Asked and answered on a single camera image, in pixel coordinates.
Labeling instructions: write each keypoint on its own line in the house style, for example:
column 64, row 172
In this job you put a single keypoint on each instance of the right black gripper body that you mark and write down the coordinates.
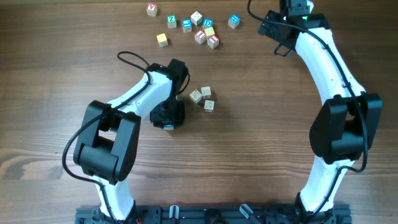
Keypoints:
column 272, row 32

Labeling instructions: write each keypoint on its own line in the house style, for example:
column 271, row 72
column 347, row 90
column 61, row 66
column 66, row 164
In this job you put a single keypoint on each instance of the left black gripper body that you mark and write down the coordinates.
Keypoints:
column 170, row 111

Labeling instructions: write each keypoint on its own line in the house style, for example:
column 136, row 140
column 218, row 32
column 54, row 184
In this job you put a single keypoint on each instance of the blue X wooden block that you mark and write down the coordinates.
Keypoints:
column 169, row 127

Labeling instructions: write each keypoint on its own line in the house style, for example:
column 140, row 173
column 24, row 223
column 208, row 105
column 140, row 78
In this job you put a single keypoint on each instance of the green edged picture block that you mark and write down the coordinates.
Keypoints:
column 195, row 96

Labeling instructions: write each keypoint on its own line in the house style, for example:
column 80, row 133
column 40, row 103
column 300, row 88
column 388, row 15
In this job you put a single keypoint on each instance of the red edged animal block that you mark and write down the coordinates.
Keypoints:
column 209, row 106

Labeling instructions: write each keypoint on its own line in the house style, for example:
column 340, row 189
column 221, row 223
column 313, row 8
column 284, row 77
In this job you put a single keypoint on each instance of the number 2 wooden block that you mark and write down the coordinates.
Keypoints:
column 206, row 92

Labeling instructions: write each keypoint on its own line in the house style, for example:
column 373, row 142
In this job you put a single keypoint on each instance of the yellow S wooden block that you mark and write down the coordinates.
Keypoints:
column 162, row 40

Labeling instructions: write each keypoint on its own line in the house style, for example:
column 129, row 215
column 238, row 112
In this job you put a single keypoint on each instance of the plain animal wooden block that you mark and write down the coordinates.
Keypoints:
column 196, row 18

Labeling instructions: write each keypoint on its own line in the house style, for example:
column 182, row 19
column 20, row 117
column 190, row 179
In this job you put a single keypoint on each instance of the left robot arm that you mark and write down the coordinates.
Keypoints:
column 107, row 146

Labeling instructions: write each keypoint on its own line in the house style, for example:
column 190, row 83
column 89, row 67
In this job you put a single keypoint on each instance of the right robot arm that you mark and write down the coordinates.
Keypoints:
column 343, row 130

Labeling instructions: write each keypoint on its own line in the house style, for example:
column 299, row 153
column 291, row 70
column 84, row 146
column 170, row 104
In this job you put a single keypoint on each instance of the blue H wooden block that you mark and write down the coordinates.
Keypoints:
column 234, row 21

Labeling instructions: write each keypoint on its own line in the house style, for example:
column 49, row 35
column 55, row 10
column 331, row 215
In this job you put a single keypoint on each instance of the red I block lower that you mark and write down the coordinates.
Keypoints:
column 213, row 41

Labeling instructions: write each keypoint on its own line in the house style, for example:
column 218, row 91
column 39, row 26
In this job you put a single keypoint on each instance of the yellow C wooden block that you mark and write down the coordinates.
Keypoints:
column 209, row 32

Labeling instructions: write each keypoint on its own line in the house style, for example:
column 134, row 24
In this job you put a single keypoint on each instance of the blue D wooden block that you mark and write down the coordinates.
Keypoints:
column 207, row 23

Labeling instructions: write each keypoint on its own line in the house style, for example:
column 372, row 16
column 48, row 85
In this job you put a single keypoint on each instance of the red I wooden block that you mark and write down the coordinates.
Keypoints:
column 200, row 36

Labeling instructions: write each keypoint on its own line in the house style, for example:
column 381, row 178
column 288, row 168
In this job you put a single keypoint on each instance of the blue L wooden block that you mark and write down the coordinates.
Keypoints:
column 186, row 25

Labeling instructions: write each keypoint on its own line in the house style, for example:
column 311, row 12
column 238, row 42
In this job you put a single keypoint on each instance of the green Z wooden block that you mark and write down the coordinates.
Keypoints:
column 171, row 21

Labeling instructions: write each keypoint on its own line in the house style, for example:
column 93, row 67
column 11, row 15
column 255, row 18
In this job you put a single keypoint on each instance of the red letter wooden block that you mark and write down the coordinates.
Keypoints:
column 152, row 9

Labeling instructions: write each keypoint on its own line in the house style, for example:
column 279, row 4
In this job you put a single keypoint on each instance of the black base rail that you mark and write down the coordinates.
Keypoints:
column 211, row 214

